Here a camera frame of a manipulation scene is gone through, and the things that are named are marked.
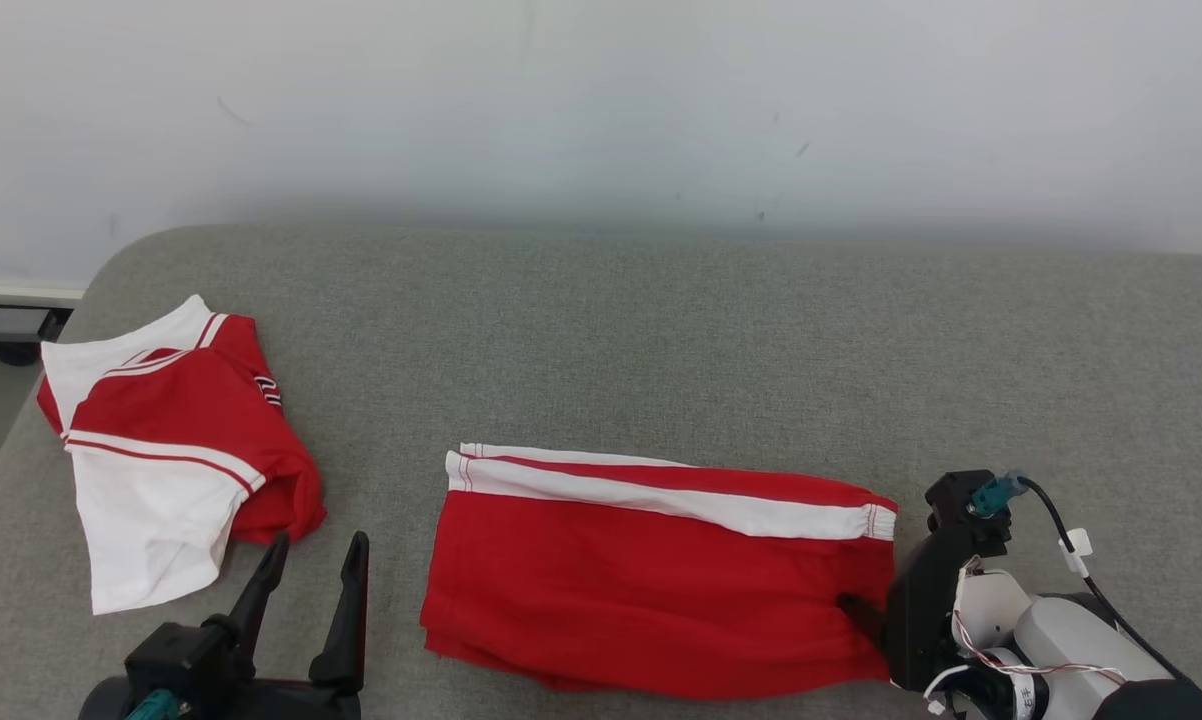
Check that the grey metal bar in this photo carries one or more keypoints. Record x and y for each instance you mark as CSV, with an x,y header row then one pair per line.
x,y
6,320

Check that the black caster foot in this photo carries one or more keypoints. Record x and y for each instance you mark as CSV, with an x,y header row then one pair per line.
x,y
13,352

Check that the red shorts with print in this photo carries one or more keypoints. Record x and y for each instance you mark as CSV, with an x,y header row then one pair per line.
x,y
641,600

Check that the red and white shirt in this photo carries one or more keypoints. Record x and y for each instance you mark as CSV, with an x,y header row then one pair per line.
x,y
171,430

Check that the white baseboard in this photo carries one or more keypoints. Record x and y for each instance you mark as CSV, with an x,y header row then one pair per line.
x,y
21,293

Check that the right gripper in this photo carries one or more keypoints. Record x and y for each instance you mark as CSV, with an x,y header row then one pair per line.
x,y
921,610

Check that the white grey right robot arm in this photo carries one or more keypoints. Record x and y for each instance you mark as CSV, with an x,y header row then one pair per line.
x,y
1071,640

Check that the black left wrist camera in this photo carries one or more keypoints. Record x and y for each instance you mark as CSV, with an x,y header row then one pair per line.
x,y
186,655

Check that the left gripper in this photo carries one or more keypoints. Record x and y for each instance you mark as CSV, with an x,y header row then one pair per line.
x,y
291,702

